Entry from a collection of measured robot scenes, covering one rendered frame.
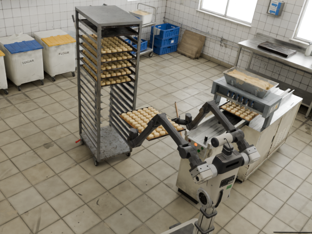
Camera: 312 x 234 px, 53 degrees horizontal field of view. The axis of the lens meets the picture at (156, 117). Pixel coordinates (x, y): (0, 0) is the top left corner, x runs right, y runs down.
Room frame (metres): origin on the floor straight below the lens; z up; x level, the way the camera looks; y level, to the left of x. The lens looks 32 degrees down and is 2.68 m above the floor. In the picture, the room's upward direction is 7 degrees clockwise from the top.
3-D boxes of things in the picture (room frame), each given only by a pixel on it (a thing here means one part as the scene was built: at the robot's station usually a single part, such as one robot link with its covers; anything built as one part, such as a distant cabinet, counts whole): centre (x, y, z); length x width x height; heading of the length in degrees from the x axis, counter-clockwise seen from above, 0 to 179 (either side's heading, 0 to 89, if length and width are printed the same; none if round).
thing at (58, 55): (5.42, 2.00, 0.38); 0.64 x 0.54 x 0.77; 47
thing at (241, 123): (3.25, -1.18, 0.87); 2.01 x 0.03 x 0.07; 141
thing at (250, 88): (3.26, -1.00, 1.25); 0.56 x 0.29 x 0.14; 51
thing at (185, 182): (2.86, -0.68, 0.45); 0.70 x 0.34 x 0.90; 141
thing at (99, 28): (2.93, 0.64, 0.97); 0.03 x 0.03 x 1.70; 36
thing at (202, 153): (2.58, -0.45, 0.77); 0.24 x 0.04 x 0.14; 51
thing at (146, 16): (6.90, 0.61, 0.90); 0.44 x 0.36 x 0.20; 58
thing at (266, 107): (3.26, -1.00, 1.01); 0.72 x 0.33 x 0.34; 51
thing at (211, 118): (3.44, -0.95, 0.87); 2.01 x 0.03 x 0.07; 141
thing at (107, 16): (3.31, 0.64, 0.93); 0.64 x 0.51 x 1.78; 36
